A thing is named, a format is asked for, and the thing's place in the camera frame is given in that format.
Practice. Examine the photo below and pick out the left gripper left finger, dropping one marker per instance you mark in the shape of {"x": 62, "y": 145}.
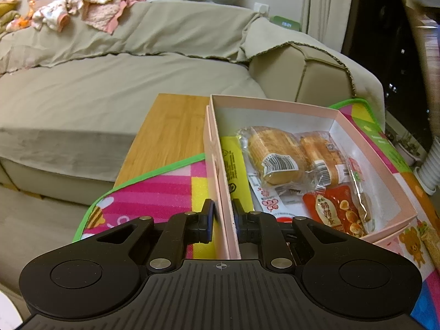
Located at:
{"x": 180, "y": 231}

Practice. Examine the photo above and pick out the colourful cartoon play mat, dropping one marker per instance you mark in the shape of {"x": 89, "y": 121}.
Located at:
{"x": 183, "y": 186}

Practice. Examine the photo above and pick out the pink baby clothes pile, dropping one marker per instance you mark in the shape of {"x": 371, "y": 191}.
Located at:
{"x": 102, "y": 15}

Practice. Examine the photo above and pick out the beige sofa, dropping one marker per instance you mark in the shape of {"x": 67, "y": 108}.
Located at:
{"x": 66, "y": 130}

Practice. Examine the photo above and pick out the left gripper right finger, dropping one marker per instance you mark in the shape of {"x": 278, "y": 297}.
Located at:
{"x": 270, "y": 236}

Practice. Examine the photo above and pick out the packaged sliced bread loaf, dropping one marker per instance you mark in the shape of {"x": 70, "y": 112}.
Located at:
{"x": 276, "y": 155}

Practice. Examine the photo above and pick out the yellow snack bar packet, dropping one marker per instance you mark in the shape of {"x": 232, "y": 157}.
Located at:
{"x": 236, "y": 173}

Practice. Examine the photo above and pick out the white wall socket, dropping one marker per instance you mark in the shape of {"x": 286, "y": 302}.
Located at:
{"x": 261, "y": 8}

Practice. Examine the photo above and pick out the bamboo wooden table board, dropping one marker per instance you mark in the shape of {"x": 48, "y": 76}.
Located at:
{"x": 172, "y": 131}

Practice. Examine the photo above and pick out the red white snack packet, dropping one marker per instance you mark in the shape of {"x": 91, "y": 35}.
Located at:
{"x": 277, "y": 201}

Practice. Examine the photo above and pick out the green digital clock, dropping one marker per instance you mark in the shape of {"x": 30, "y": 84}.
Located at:
{"x": 286, "y": 23}

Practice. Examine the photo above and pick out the beige curtain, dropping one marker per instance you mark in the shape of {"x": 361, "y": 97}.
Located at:
{"x": 326, "y": 21}

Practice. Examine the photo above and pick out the red quail egg packet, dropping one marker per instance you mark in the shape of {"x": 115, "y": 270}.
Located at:
{"x": 335, "y": 208}

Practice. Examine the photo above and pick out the red lid jelly cup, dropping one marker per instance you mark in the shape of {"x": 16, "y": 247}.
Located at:
{"x": 285, "y": 220}

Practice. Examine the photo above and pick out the packaged round bun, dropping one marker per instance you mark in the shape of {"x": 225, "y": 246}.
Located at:
{"x": 326, "y": 158}

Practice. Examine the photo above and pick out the pink cardboard gift box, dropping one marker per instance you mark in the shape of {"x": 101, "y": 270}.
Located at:
{"x": 385, "y": 190}

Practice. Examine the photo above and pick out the yellow stuffed toy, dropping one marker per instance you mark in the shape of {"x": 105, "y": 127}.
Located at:
{"x": 8, "y": 13}

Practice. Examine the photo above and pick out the white flower pot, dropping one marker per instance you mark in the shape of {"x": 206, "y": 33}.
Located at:
{"x": 411, "y": 152}

